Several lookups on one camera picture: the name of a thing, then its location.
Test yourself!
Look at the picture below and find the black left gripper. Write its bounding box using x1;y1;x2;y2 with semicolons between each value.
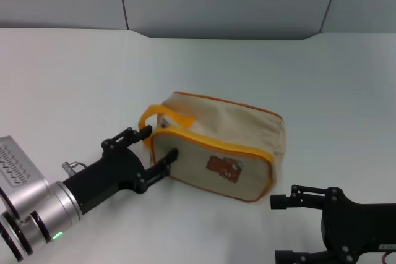
62;124;179;215

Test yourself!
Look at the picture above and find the beige food bag yellow zipper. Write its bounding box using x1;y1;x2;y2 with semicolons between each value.
138;91;285;203

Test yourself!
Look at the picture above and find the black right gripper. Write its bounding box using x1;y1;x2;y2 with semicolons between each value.
270;184;396;264

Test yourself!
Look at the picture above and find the left gripper cable connector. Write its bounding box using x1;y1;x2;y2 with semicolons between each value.
61;160;88;177

